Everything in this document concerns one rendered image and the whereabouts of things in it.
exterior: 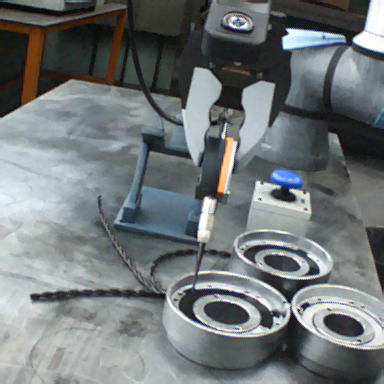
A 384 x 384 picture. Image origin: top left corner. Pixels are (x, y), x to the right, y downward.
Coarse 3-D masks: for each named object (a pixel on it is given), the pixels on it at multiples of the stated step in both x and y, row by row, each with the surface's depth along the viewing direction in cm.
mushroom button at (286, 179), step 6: (276, 174) 74; (282, 174) 73; (288, 174) 74; (294, 174) 74; (276, 180) 73; (282, 180) 73; (288, 180) 73; (294, 180) 73; (300, 180) 73; (282, 186) 73; (288, 186) 73; (294, 186) 73; (300, 186) 73; (282, 192) 74; (288, 192) 75
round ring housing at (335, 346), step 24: (312, 288) 55; (336, 288) 56; (336, 312) 54; (288, 336) 51; (312, 336) 48; (336, 336) 50; (360, 336) 51; (312, 360) 49; (336, 360) 48; (360, 360) 47
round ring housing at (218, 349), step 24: (168, 288) 51; (240, 288) 56; (264, 288) 55; (168, 312) 49; (216, 312) 54; (240, 312) 53; (288, 312) 50; (168, 336) 51; (192, 336) 47; (216, 336) 46; (240, 336) 46; (264, 336) 47; (192, 360) 48; (216, 360) 48; (240, 360) 47
